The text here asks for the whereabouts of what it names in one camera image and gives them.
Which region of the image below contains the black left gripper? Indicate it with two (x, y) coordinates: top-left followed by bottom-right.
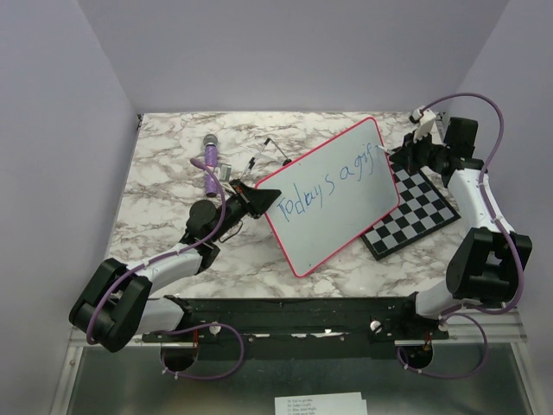
(210, 180), (282, 243)

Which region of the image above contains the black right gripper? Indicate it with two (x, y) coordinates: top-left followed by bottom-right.
(391, 129), (449, 173)

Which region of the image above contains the pink framed whiteboard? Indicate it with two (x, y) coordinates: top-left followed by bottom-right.
(256, 117), (400, 278)

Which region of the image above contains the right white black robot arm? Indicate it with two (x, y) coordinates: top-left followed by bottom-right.
(390, 110), (532, 339)

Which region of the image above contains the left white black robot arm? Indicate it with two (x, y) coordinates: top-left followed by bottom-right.
(68, 180), (282, 353)

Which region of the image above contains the black whiteboard stand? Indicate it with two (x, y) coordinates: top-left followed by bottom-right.
(239, 137), (292, 179)

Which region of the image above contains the black white chessboard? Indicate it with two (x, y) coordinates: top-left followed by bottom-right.
(361, 164), (460, 260)

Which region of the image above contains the purple toy microphone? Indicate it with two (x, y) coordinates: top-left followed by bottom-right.
(203, 134), (219, 198)

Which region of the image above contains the white instruction paper sheet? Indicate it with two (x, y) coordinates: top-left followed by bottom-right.
(274, 392), (368, 415)

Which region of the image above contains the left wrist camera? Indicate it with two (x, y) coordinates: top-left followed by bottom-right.
(214, 163), (232, 182)

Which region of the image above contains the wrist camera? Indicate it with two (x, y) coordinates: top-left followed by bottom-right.
(410, 107), (436, 143)
(214, 163), (232, 182)

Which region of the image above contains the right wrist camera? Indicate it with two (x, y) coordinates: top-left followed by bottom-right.
(410, 107), (436, 143)

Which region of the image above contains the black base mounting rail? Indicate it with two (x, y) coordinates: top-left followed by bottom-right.
(170, 296), (448, 362)

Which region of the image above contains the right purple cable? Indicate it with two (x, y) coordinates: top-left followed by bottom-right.
(397, 93), (526, 378)

